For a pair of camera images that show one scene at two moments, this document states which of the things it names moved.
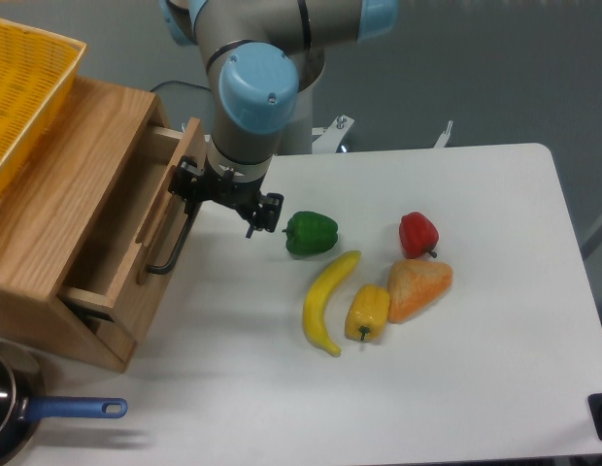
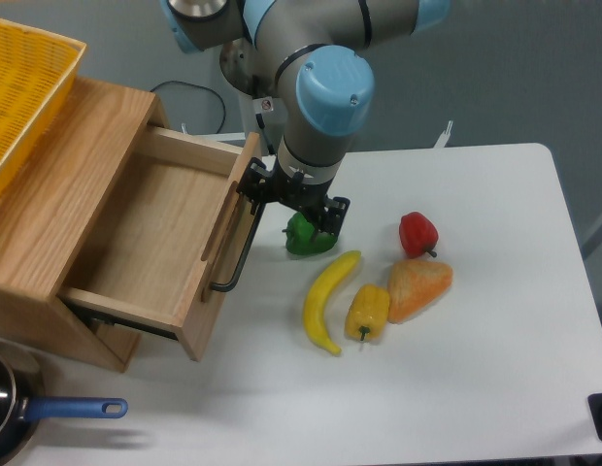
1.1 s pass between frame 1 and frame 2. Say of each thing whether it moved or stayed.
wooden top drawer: moved
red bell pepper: stayed
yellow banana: stayed
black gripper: moved
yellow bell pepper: stayed
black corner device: stayed
